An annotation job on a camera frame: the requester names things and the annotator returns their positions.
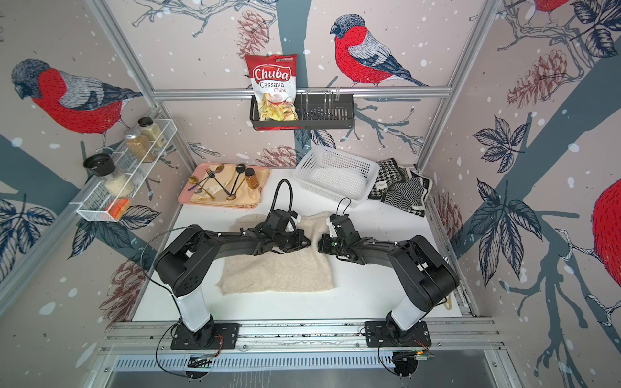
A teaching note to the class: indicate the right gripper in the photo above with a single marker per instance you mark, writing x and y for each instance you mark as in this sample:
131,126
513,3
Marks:
323,239

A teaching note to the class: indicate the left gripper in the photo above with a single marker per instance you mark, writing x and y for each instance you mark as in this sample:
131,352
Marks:
300,236

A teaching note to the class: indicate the beige knitted scarf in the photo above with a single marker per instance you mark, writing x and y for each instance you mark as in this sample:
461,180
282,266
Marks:
304,271

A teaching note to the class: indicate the white plastic basket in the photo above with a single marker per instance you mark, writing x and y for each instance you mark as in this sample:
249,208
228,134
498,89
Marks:
335,174

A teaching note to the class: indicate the black white patterned scarf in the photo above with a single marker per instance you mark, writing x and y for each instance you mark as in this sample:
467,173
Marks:
401,188

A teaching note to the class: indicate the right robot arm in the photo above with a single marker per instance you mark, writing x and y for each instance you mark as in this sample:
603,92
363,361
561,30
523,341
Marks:
425,276

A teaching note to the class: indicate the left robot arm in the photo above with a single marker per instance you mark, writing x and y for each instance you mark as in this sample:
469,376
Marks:
185,262

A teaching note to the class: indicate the small amber spice bottle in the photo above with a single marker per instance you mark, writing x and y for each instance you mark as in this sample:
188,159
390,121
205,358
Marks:
251,178

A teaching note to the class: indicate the pink tray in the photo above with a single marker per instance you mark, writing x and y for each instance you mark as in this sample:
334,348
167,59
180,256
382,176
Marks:
187,191

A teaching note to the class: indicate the beige cloth on tray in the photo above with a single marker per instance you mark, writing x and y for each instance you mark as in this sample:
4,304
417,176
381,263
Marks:
242,191

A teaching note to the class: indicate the black ladle spoon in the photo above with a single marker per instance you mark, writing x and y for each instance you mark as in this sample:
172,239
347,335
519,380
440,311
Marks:
240,169

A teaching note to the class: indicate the black gold fork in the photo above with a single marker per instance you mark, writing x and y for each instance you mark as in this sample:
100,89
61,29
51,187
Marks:
212,175

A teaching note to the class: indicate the gold spoon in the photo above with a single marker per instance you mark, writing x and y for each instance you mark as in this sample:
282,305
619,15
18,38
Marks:
198,186

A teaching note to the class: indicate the beige plastic tongs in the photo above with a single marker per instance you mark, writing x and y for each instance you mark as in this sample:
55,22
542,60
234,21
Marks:
448,303

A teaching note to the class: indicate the red cassava chips bag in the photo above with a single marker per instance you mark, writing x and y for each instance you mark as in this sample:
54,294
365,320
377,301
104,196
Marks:
274,84

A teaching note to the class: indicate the small orange box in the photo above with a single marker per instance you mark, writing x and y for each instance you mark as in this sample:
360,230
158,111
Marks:
118,208

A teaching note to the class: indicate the spice jar silver lid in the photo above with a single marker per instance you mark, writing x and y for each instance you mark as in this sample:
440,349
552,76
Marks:
139,145

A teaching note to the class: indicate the spice jar black lid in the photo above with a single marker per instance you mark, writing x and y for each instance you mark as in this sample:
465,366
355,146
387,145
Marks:
152,131

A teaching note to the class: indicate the large jar black lid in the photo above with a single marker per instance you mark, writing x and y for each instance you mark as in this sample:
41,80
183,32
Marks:
115,182

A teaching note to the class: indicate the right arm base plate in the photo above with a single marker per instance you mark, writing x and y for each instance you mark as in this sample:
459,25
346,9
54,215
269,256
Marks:
383,334

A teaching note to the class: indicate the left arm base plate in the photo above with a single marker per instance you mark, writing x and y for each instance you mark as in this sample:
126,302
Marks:
213,336

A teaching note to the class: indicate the black wire wall basket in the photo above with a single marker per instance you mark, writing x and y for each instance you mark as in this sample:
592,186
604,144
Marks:
313,111

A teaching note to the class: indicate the white wire wall shelf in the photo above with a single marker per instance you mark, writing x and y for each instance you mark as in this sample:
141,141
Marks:
93,206

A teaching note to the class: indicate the aluminium front rail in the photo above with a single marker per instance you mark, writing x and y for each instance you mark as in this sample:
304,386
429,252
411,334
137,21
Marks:
318,335

